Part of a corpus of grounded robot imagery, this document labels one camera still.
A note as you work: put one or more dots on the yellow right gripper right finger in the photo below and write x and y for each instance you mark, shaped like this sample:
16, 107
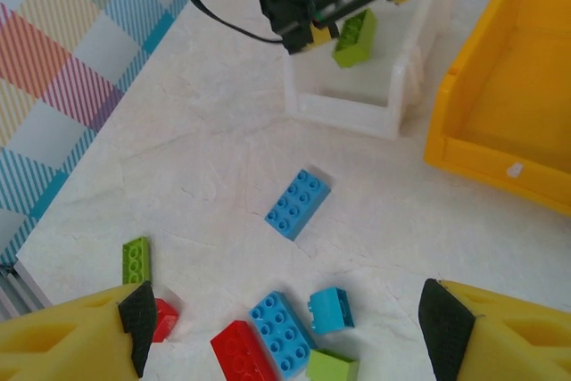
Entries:
513, 345

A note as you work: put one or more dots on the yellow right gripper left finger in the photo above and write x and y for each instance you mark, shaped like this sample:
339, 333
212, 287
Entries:
102, 354

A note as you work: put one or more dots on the lime green lego brick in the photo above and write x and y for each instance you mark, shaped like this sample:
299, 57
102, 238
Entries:
136, 260
330, 367
354, 42

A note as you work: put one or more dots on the small red lego brick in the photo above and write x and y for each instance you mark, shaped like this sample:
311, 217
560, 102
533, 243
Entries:
165, 320

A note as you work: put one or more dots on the large red lego brick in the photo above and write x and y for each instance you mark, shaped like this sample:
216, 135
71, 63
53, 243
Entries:
241, 354

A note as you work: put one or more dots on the cyan sloped lego brick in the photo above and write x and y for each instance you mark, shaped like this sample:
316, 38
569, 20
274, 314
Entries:
332, 312

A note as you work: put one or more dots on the clear white plastic container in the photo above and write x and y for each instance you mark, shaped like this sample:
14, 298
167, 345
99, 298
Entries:
348, 104

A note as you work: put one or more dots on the yellow plastic bin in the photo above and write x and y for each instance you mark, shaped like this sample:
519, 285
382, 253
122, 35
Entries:
490, 86

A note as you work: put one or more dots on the aluminium left side rail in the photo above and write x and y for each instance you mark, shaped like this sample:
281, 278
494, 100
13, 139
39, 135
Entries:
18, 292

